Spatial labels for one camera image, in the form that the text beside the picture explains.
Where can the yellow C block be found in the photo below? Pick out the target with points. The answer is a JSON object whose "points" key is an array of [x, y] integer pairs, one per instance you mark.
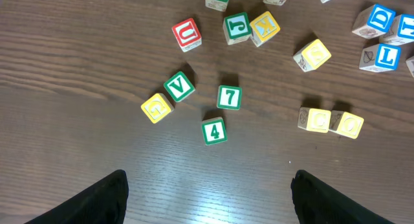
{"points": [[312, 119]]}

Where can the blue H block left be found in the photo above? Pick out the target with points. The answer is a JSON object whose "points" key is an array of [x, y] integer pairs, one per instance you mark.
{"points": [[401, 31]]}

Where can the yellow S block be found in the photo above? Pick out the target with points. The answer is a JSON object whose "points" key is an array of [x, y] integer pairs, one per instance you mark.
{"points": [[312, 56]]}

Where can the green J block left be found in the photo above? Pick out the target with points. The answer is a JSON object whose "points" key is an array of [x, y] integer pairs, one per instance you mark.
{"points": [[237, 28]]}

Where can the blue D block lower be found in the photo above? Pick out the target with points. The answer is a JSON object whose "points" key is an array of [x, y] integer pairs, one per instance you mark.
{"points": [[373, 21]]}

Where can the yellow O block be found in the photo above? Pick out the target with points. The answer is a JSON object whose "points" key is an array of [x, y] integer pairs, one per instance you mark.
{"points": [[345, 124]]}

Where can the red U block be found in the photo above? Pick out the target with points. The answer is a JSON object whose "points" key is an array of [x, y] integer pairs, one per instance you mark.
{"points": [[187, 34]]}

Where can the green 4 block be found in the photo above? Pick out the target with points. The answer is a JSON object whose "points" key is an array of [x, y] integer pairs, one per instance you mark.
{"points": [[214, 131]]}

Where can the green V block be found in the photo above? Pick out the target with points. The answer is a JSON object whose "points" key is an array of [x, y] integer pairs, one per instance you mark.
{"points": [[179, 87]]}

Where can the yellow K block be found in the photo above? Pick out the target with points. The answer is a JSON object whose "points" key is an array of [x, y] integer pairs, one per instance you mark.
{"points": [[264, 27]]}

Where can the yellow G block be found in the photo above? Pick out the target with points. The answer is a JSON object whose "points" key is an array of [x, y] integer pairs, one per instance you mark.
{"points": [[157, 107]]}

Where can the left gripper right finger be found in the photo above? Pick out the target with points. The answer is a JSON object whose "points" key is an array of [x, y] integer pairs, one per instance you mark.
{"points": [[316, 202]]}

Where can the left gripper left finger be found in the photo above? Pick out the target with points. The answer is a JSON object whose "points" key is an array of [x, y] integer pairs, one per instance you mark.
{"points": [[103, 202]]}

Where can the green 7 block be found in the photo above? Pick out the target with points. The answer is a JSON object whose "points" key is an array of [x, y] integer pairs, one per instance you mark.
{"points": [[229, 97]]}

